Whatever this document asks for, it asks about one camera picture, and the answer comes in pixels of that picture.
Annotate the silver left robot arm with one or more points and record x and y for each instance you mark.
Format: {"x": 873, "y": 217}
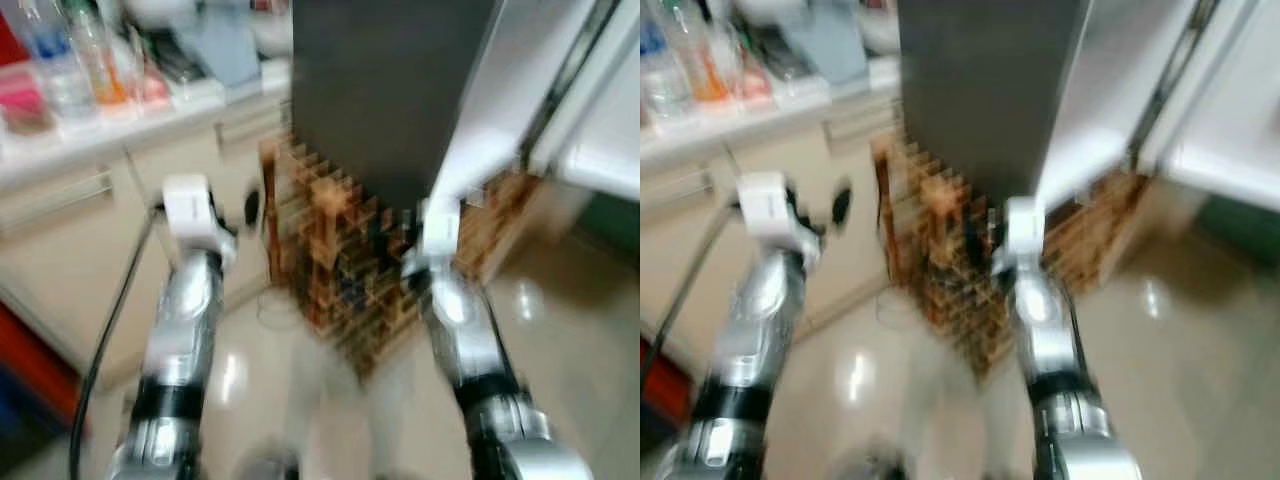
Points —
{"x": 760, "y": 310}
{"x": 185, "y": 320}

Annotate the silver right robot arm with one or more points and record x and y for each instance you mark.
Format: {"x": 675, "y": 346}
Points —
{"x": 455, "y": 310}
{"x": 1040, "y": 320}

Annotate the white fridge door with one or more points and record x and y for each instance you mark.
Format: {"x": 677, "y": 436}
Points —
{"x": 500, "y": 100}
{"x": 1100, "y": 110}

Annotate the beige kitchen cabinet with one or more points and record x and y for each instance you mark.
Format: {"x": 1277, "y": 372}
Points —
{"x": 80, "y": 260}
{"x": 790, "y": 150}

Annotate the wooden bottle rack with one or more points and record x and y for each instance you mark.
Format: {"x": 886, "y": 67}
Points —
{"x": 945, "y": 260}
{"x": 335, "y": 250}

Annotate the black counter item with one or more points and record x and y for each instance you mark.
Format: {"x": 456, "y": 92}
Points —
{"x": 170, "y": 55}
{"x": 780, "y": 55}

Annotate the clear bottle orange label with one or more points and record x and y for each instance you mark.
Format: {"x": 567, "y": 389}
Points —
{"x": 705, "y": 75}
{"x": 105, "y": 75}

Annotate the green object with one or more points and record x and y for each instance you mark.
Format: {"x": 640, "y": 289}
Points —
{"x": 1240, "y": 225}
{"x": 615, "y": 220}

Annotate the clear bottle blue label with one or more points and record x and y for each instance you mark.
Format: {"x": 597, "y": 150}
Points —
{"x": 55, "y": 60}
{"x": 660, "y": 60}

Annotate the pink container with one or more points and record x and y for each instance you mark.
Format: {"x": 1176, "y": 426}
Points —
{"x": 25, "y": 95}

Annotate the red floor object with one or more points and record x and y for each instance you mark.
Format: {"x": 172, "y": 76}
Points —
{"x": 660, "y": 385}
{"x": 30, "y": 360}

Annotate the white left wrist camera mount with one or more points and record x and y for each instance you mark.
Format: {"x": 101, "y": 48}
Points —
{"x": 765, "y": 205}
{"x": 188, "y": 208}

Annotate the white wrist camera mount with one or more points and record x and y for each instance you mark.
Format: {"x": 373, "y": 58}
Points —
{"x": 440, "y": 230}
{"x": 765, "y": 205}
{"x": 1022, "y": 230}
{"x": 188, "y": 208}

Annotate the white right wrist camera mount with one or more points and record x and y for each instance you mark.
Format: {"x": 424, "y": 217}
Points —
{"x": 440, "y": 230}
{"x": 1022, "y": 230}

